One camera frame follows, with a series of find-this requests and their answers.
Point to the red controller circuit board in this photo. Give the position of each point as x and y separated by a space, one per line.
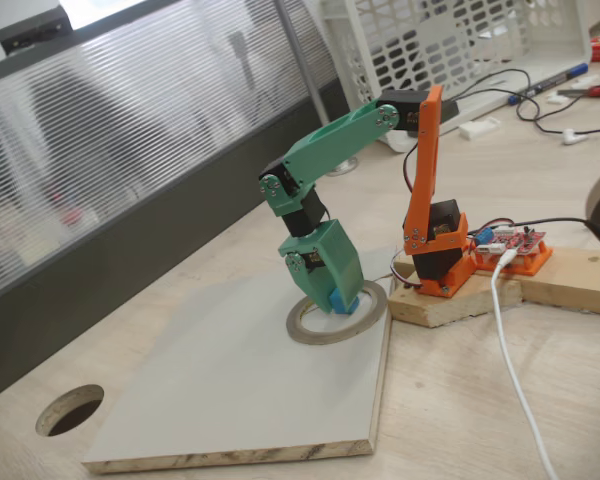
520 240

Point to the black box with red switch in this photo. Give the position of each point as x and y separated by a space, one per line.
450 111

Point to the white plastic printed part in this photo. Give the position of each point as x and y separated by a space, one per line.
480 127

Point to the ribbed translucent desk partition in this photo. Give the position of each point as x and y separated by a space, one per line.
130 125

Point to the wooden base plank with holes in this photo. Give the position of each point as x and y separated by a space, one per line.
580 285

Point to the orange controller board mount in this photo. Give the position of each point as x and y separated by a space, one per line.
535 262

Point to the white perforated plastic basket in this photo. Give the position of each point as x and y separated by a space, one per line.
555 30

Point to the thick wooden base block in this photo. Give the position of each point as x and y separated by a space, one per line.
455 310

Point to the small blue cube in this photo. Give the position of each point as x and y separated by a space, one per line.
341 302

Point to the grey metal post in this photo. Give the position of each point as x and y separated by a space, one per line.
305 65

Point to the white-topped chipboard panel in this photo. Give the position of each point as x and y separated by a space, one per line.
230 390

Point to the blue capped marker pen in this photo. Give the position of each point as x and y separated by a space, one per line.
550 82

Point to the black box device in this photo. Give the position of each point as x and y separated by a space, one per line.
32 27

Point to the small white plastic piece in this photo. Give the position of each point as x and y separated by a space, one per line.
558 98

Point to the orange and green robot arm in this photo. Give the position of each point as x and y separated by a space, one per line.
422 175

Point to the green gripper with servo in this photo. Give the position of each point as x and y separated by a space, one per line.
341 260

